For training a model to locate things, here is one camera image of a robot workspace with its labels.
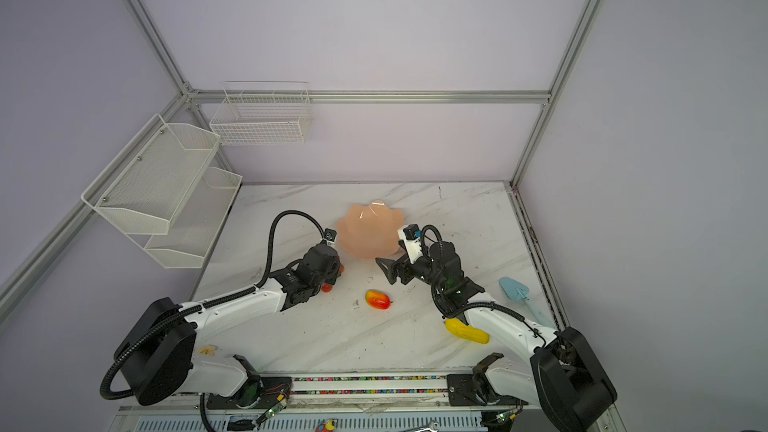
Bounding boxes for pink lotus fruit bowl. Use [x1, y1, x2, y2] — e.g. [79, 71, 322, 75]
[336, 200, 405, 260]

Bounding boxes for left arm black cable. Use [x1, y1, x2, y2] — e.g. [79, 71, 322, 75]
[99, 209, 328, 432]

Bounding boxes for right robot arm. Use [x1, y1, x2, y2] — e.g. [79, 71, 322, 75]
[375, 241, 618, 431]

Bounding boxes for aluminium front rail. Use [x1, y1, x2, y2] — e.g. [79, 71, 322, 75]
[116, 368, 613, 416]

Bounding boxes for red grape bunch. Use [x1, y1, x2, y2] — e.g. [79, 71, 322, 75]
[321, 265, 345, 293]

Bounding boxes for yellow fake fruit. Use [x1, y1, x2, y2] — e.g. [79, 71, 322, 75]
[444, 318, 490, 344]

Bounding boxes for light blue scoop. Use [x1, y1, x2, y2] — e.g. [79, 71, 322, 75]
[499, 277, 553, 327]

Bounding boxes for colourful small toy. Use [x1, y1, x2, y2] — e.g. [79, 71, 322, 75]
[315, 419, 338, 432]

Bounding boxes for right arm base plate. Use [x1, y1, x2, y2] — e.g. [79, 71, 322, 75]
[446, 374, 527, 407]

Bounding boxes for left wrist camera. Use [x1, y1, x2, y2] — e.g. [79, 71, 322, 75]
[323, 228, 338, 245]

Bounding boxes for white mesh shelf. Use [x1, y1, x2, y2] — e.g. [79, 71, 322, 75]
[81, 114, 221, 235]
[143, 167, 242, 269]

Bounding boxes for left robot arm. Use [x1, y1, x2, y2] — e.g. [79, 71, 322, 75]
[99, 242, 342, 408]

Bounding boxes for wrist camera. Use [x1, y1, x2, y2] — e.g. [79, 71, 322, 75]
[323, 228, 338, 245]
[397, 224, 423, 264]

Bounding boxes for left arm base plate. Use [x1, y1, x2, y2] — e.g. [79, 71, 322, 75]
[206, 376, 293, 410]

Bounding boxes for white mesh upper shelf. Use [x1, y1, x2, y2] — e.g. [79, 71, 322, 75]
[81, 114, 221, 235]

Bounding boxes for beige pieces on table edge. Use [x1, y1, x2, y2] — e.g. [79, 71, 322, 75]
[197, 345, 218, 356]

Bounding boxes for white wire basket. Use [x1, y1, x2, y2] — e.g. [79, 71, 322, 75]
[209, 81, 314, 146]

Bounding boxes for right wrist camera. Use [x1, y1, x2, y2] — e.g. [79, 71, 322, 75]
[397, 224, 423, 264]

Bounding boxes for white mesh lower shelf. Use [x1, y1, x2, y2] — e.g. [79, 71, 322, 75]
[143, 167, 242, 269]

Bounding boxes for red yellow mango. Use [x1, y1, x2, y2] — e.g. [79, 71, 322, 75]
[365, 290, 392, 310]

